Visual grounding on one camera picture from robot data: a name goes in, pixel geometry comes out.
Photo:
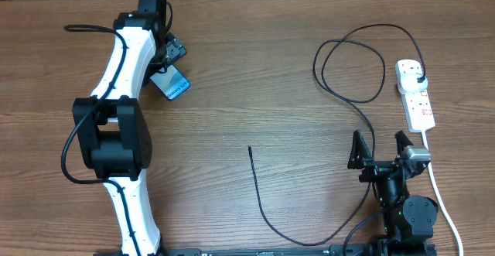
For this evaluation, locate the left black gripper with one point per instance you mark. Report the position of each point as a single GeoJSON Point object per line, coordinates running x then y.
{"type": "Point", "coordinates": [175, 48]}

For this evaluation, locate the white power strip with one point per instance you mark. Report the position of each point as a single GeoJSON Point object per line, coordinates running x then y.
{"type": "Point", "coordinates": [417, 106]}

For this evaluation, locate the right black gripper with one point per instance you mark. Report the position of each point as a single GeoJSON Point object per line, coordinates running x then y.
{"type": "Point", "coordinates": [360, 158]}

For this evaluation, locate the blue screen smartphone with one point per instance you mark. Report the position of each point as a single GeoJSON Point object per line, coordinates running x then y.
{"type": "Point", "coordinates": [171, 83]}

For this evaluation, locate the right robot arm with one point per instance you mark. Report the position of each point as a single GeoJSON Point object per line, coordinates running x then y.
{"type": "Point", "coordinates": [408, 220]}

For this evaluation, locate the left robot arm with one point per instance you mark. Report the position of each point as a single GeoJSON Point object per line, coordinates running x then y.
{"type": "Point", "coordinates": [110, 143]}

